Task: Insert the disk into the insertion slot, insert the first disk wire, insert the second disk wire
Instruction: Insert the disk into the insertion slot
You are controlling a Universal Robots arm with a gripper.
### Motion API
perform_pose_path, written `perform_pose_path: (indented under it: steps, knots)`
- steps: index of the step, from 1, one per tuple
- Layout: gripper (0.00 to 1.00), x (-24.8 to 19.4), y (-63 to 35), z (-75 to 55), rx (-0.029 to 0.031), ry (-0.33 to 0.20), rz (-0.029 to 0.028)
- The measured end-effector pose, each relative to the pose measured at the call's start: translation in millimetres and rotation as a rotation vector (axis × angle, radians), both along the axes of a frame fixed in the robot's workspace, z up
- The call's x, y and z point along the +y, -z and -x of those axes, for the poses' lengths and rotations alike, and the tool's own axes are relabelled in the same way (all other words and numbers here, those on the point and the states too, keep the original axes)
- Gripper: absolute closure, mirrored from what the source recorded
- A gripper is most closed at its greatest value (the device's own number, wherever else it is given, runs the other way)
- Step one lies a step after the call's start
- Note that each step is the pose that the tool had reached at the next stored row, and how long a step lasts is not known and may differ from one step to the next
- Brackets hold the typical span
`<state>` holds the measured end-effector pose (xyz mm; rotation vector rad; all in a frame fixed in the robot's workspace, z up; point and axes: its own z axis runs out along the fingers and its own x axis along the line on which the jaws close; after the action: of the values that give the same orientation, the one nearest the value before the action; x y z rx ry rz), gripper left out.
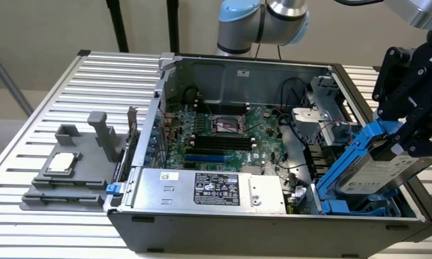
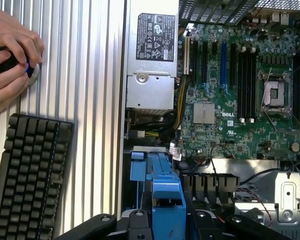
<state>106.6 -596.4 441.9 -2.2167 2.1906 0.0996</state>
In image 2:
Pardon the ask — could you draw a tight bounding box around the white expansion slot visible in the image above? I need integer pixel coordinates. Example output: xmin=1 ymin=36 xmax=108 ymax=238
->
xmin=182 ymin=36 xmax=191 ymax=76

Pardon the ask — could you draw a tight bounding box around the black RAM slot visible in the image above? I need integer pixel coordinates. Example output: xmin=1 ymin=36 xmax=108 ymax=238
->
xmin=250 ymin=48 xmax=257 ymax=121
xmin=237 ymin=47 xmax=243 ymax=120
xmin=246 ymin=48 xmax=252 ymax=121
xmin=241 ymin=48 xmax=248 ymax=120

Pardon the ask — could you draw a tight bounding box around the red and black twisted wire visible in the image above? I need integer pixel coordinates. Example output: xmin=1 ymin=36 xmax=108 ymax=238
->
xmin=236 ymin=188 xmax=275 ymax=222

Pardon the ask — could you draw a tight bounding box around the thin black wire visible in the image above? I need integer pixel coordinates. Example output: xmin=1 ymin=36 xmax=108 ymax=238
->
xmin=209 ymin=143 xmax=236 ymax=175

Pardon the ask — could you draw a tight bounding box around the CPU socket with metal frame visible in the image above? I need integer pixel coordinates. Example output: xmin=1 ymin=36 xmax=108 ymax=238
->
xmin=255 ymin=68 xmax=293 ymax=115

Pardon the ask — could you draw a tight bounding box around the person's right hand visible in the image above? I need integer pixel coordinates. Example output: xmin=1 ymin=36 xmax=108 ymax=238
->
xmin=0 ymin=49 xmax=31 ymax=119

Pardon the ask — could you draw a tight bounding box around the black computer keyboard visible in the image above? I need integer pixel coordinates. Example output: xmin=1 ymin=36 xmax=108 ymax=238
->
xmin=0 ymin=113 xmax=75 ymax=240

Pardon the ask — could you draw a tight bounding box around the open silver PC case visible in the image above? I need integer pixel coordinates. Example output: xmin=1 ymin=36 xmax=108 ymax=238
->
xmin=116 ymin=0 xmax=300 ymax=240

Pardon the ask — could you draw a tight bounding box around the silver metal disk bay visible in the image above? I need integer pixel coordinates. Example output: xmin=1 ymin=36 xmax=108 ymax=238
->
xmin=234 ymin=169 xmax=300 ymax=226

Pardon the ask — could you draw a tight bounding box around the person's left hand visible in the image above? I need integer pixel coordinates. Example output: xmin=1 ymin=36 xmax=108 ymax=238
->
xmin=0 ymin=0 xmax=45 ymax=69

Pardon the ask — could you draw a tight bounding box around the thick black cable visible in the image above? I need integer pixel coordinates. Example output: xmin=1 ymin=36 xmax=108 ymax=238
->
xmin=239 ymin=168 xmax=282 ymax=187

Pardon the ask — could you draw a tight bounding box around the yellow and black wire bundle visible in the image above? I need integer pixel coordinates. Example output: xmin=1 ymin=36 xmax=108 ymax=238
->
xmin=173 ymin=74 xmax=189 ymax=132

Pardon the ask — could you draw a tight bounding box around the silver chipset heatsink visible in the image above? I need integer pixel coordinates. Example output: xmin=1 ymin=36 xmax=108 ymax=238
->
xmin=193 ymin=101 xmax=216 ymax=125

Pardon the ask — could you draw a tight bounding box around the black plastic ribbed bracket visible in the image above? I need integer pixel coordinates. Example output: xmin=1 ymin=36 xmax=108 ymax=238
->
xmin=179 ymin=171 xmax=241 ymax=204

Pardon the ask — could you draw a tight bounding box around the green Dell motherboard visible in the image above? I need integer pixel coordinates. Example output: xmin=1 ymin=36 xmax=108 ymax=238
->
xmin=176 ymin=21 xmax=300 ymax=162

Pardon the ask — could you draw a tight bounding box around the long black expansion slot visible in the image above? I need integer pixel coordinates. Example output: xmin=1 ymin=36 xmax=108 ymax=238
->
xmin=191 ymin=39 xmax=200 ymax=85
xmin=201 ymin=40 xmax=209 ymax=85
xmin=229 ymin=42 xmax=237 ymax=87

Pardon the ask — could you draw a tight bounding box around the silver power supply unit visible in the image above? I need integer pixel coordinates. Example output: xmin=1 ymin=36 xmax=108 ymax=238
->
xmin=125 ymin=11 xmax=179 ymax=111

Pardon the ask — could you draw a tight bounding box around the blue expansion slot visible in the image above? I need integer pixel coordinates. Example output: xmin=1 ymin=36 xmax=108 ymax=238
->
xmin=220 ymin=41 xmax=228 ymax=87

